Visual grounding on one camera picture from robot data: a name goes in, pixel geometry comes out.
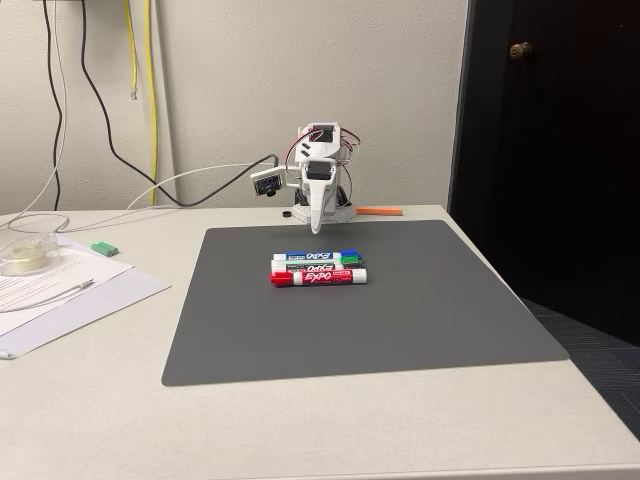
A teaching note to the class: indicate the black dry erase marker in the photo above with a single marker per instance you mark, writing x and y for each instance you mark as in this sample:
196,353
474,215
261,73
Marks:
315,267

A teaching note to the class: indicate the blue dry erase marker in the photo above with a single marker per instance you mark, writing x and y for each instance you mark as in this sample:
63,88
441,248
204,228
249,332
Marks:
312,255

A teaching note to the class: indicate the green dry erase marker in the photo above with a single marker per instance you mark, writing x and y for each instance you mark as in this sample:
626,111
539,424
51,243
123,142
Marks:
353,259

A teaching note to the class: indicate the red dry erase marker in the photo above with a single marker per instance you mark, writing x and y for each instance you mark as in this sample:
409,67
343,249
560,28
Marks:
320,277

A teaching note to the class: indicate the orange flat strip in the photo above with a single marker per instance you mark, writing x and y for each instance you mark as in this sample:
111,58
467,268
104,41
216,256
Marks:
380,211

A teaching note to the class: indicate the grey rubber mat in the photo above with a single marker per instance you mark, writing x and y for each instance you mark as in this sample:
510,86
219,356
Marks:
380,315

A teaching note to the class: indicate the green eraser block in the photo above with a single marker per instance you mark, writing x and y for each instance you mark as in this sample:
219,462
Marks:
105,248

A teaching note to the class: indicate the dark door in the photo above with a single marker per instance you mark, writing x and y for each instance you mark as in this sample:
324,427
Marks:
550,150

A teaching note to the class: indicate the brass door knob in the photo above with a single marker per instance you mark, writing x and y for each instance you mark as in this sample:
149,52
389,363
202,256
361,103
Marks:
520,50

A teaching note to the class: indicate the blank white paper sheet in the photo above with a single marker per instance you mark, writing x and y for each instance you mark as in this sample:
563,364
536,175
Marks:
100,305

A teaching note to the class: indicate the printed paper sheet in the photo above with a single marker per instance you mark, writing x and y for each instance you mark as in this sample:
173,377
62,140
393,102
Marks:
85,267

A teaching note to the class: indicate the white camera box black lens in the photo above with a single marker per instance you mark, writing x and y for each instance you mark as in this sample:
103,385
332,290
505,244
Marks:
267,182

